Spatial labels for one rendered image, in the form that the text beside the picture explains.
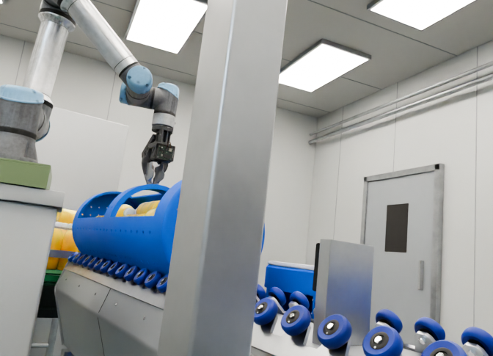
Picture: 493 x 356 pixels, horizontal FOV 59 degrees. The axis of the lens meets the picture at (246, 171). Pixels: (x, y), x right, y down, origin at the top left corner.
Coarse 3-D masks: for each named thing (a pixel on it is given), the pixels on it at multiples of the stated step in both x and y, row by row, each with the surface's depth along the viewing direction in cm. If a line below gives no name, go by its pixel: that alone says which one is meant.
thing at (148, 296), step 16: (80, 272) 153; (96, 272) 142; (112, 288) 122; (128, 288) 113; (144, 288) 109; (160, 304) 95; (272, 320) 67; (256, 336) 66; (272, 336) 64; (288, 336) 62; (304, 336) 60; (272, 352) 61; (288, 352) 59; (304, 352) 57; (320, 352) 56; (336, 352) 54
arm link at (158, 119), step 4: (160, 112) 145; (156, 116) 146; (160, 116) 145; (164, 116) 145; (168, 116) 146; (172, 116) 147; (152, 120) 148; (156, 120) 145; (160, 120) 145; (164, 120) 145; (168, 120) 146; (172, 120) 147; (152, 124) 147; (156, 124) 146; (160, 124) 145; (164, 124) 145; (168, 124) 145; (172, 124) 147
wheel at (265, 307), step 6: (264, 300) 68; (270, 300) 67; (258, 306) 68; (264, 306) 67; (270, 306) 66; (276, 306) 67; (258, 312) 67; (264, 312) 66; (270, 312) 66; (276, 312) 66; (258, 318) 66; (264, 318) 66; (270, 318) 66; (258, 324) 66; (264, 324) 66
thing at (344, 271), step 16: (320, 240) 68; (336, 240) 67; (320, 256) 67; (336, 256) 66; (352, 256) 68; (368, 256) 70; (320, 272) 67; (336, 272) 66; (352, 272) 68; (368, 272) 70; (320, 288) 66; (336, 288) 66; (352, 288) 68; (368, 288) 70; (320, 304) 65; (336, 304) 66; (352, 304) 67; (368, 304) 69; (320, 320) 65; (352, 320) 67; (368, 320) 69; (352, 336) 67
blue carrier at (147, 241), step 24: (120, 192) 173; (168, 192) 103; (96, 216) 172; (144, 216) 107; (168, 216) 97; (96, 240) 140; (120, 240) 120; (144, 240) 105; (168, 240) 97; (144, 264) 111; (168, 264) 97
